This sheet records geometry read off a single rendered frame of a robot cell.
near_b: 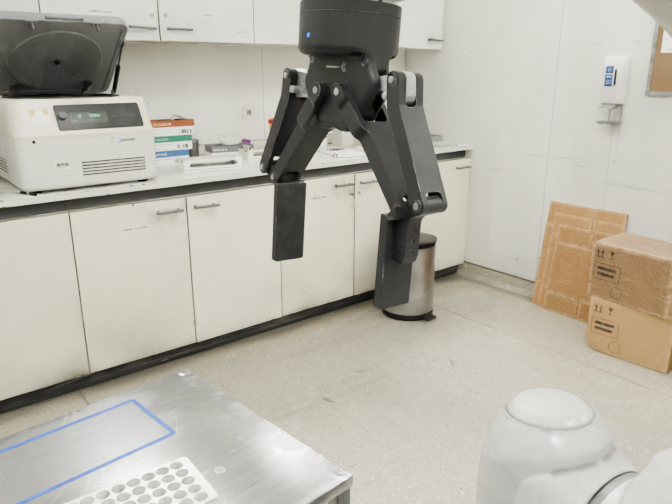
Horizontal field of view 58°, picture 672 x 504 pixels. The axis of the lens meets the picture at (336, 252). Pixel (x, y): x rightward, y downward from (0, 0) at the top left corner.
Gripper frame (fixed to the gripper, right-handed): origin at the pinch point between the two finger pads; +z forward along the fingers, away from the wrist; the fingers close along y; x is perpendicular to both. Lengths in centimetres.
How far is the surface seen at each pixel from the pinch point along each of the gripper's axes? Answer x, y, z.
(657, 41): -287, 108, -45
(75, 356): -37, 216, 105
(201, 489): 1.4, 21.0, 33.9
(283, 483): -11.7, 22.3, 39.4
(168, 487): 4.2, 24.3, 34.5
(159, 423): -4, 47, 40
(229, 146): -132, 253, 20
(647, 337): -256, 72, 92
